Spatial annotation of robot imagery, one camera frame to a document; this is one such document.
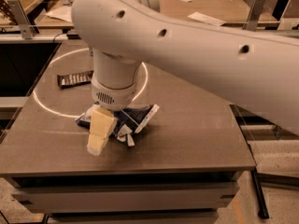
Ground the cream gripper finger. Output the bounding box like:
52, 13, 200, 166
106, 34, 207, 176
87, 107, 117, 156

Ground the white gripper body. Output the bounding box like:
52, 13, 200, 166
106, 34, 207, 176
92, 77, 135, 111

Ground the blue chip bag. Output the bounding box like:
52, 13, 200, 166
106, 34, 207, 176
75, 102, 160, 147

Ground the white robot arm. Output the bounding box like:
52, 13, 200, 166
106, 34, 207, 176
71, 0, 299, 133

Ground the white table drawer base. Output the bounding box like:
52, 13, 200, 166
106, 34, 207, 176
14, 182, 239, 224

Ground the white paper sheet left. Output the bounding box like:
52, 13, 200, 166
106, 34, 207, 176
46, 6, 72, 22

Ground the white paper sheet right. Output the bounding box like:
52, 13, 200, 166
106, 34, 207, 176
189, 12, 225, 26

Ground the left metal bracket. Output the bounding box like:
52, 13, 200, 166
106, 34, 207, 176
7, 0, 36, 39

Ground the metal bracket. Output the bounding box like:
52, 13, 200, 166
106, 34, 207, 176
242, 0, 265, 31
7, 0, 36, 39

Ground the right metal bracket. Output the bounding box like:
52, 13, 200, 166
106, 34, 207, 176
242, 0, 265, 31

